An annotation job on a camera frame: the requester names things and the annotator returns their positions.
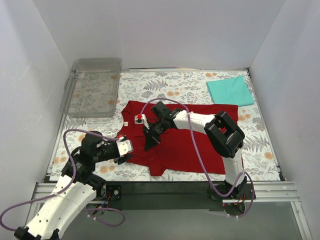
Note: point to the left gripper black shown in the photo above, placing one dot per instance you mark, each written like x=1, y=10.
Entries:
x=120, y=158

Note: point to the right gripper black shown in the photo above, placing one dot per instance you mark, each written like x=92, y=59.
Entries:
x=152, y=131

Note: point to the red t shirt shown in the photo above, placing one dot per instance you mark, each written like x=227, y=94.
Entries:
x=176, y=150

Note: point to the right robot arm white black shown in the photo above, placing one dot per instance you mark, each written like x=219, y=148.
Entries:
x=224, y=134

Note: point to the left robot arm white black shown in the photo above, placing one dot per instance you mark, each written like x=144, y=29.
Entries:
x=76, y=186

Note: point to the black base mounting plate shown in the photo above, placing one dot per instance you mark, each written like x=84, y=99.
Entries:
x=164, y=195

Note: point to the clear plastic bin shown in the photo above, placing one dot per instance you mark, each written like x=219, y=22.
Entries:
x=91, y=90

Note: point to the folded teal t shirt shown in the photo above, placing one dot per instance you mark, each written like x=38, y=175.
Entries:
x=230, y=91

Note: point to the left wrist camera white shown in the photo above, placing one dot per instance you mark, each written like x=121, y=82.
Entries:
x=124, y=146

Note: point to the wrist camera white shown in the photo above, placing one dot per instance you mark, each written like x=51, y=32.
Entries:
x=124, y=146
x=141, y=119

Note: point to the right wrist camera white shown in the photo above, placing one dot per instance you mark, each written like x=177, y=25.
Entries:
x=141, y=119

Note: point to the aluminium frame rail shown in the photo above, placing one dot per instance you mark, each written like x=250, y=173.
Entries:
x=260, y=192

